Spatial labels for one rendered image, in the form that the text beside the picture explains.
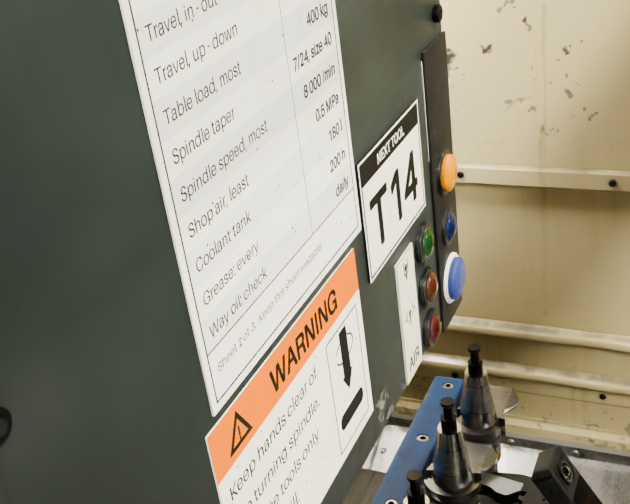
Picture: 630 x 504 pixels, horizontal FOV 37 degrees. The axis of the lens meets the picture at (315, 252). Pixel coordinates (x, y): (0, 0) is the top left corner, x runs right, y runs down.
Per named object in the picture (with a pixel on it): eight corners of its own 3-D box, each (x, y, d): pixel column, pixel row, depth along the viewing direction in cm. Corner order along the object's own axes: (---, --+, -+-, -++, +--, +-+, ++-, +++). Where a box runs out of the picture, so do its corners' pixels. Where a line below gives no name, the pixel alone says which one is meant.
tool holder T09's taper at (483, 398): (467, 403, 114) (464, 357, 110) (502, 410, 111) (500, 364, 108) (453, 425, 110) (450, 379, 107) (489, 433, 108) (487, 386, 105)
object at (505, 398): (522, 393, 117) (522, 387, 116) (513, 419, 113) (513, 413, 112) (468, 385, 120) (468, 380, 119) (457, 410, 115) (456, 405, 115)
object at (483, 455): (501, 449, 108) (501, 443, 108) (490, 479, 104) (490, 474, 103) (443, 439, 111) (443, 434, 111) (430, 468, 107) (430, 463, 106)
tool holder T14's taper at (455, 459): (434, 461, 105) (431, 413, 102) (474, 464, 104) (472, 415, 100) (429, 488, 101) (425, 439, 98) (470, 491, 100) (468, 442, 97)
